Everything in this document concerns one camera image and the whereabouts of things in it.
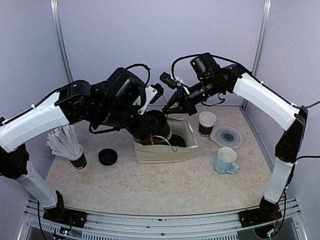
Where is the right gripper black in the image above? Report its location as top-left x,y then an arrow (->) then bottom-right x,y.
163,74 -> 225,115

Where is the beige paper bag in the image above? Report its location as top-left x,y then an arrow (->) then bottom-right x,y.
133,114 -> 199,165

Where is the stack of paper cups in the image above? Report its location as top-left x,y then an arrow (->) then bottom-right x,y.
198,111 -> 217,138

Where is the stack of black lids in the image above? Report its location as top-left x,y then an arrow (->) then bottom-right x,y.
98,148 -> 118,166

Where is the brown pulp cup carrier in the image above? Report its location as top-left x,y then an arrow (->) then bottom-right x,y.
133,136 -> 163,146

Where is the black plastic cup lid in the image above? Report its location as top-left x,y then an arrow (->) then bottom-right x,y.
168,134 -> 187,148

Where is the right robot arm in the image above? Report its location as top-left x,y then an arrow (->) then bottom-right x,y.
159,52 -> 309,222

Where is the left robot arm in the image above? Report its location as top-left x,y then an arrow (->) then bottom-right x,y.
0,67 -> 161,223

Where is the grey swirl silicone lid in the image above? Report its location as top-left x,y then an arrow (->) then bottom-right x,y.
209,124 -> 246,150

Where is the light blue ceramic mug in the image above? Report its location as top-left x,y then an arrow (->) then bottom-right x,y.
214,147 -> 240,175

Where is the black cup holding straws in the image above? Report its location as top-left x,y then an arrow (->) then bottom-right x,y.
68,150 -> 87,170

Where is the bundle of white straws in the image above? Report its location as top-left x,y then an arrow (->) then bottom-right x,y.
46,124 -> 83,160

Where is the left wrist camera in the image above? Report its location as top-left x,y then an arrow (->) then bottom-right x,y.
136,83 -> 165,116

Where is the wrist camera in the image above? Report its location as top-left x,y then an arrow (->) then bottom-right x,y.
136,83 -> 165,116
159,72 -> 190,95

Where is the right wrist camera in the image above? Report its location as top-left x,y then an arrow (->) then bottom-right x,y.
159,72 -> 190,95

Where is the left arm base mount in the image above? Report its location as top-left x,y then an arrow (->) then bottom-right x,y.
43,190 -> 88,229

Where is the right aluminium corner post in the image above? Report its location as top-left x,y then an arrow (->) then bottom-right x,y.
252,0 -> 272,75

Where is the aluminium corner post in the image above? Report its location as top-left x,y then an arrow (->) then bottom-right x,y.
252,0 -> 272,75
50,0 -> 74,83

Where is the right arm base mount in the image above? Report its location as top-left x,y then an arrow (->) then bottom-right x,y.
238,197 -> 282,228

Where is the left aluminium corner post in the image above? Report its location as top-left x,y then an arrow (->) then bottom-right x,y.
50,0 -> 74,83

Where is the aluminium front rail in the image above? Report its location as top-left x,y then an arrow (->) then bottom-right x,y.
16,198 -> 311,240

